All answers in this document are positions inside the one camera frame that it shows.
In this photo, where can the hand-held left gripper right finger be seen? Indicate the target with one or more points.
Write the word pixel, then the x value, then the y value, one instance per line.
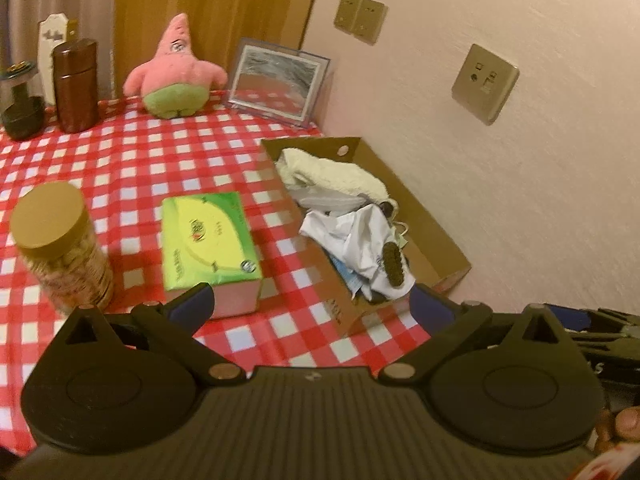
pixel 430 306

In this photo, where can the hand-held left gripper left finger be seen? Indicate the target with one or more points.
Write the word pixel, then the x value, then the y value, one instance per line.
pixel 192 306

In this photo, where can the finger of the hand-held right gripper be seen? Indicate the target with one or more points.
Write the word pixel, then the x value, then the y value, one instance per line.
pixel 610 342
pixel 575 317

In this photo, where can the brown hair scrunchie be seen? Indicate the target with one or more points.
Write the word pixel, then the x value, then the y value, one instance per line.
pixel 391 262

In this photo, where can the cardboard box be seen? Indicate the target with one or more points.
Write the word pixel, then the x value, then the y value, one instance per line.
pixel 430 240

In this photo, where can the blue face mask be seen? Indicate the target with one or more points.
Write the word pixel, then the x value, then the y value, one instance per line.
pixel 347 275

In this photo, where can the white face mask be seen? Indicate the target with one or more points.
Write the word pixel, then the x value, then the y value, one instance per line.
pixel 350 240

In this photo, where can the white fluffy cloth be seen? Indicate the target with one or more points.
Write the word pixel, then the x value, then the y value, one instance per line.
pixel 335 172

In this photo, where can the person's right hand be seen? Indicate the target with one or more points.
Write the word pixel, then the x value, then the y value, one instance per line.
pixel 627 422

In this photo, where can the green tissue box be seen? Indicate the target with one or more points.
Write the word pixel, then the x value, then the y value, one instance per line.
pixel 207 235

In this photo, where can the red white patterned cloth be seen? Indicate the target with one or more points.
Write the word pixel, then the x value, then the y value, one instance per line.
pixel 607 465

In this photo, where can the peanut jar with gold lid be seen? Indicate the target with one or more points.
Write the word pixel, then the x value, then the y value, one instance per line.
pixel 60 245

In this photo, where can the red checkered tablecloth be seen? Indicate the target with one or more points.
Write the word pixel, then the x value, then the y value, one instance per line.
pixel 150 160

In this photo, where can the pink starfish plush toy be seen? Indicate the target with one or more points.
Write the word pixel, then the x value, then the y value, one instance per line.
pixel 172 72

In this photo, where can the brown cylindrical canister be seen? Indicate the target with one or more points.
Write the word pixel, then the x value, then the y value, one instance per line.
pixel 75 90

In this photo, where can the glass grinder with dark base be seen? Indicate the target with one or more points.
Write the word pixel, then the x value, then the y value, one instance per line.
pixel 22 110

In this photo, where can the large gold wall socket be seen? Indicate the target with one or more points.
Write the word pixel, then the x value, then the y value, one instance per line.
pixel 485 82

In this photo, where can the clear picture frame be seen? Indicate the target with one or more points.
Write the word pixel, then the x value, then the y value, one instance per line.
pixel 275 82

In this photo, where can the small gold wall socket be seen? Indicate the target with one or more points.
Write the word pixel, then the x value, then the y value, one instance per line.
pixel 370 20
pixel 346 11

